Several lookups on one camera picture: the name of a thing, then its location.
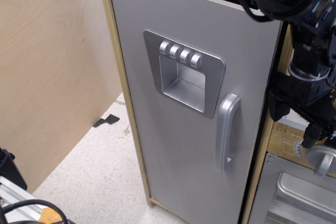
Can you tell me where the silver oven door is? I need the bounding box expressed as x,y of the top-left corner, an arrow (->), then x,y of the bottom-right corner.
248,153 -> 335,223

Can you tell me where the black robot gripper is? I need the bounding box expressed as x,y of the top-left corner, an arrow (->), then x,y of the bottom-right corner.
268,73 -> 335,148

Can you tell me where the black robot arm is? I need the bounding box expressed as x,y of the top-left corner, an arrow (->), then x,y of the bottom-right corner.
238,0 -> 335,148

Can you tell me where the silver toy fridge door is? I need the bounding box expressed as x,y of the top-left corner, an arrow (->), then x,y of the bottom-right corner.
112,0 -> 281,223

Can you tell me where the black braided cable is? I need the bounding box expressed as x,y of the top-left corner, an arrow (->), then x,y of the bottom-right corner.
0,199 -> 68,224

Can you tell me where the silver ice dispenser panel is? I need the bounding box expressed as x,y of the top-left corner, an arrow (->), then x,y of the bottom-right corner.
143,30 -> 226,118

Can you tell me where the aluminium extrusion rail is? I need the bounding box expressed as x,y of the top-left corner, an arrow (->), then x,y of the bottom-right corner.
1,176 -> 44,223

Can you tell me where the black tape on floor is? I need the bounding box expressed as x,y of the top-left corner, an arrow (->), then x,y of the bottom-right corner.
93,114 -> 120,128

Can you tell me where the plywood side board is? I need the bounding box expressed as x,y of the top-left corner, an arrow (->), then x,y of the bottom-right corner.
1,0 -> 121,192

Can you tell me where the orange tape piece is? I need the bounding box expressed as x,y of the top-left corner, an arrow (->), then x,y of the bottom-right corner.
38,207 -> 63,223

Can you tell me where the silver oven knob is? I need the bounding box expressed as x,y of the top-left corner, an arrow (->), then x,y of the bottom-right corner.
304,145 -> 335,177

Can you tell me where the black box at left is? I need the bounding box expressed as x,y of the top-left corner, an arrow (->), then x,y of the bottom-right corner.
1,148 -> 28,190

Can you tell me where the white speckled stove top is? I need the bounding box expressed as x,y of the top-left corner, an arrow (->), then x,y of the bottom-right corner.
277,109 -> 309,131

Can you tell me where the silver fridge door handle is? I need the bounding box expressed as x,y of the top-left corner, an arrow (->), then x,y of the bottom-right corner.
215,93 -> 240,172

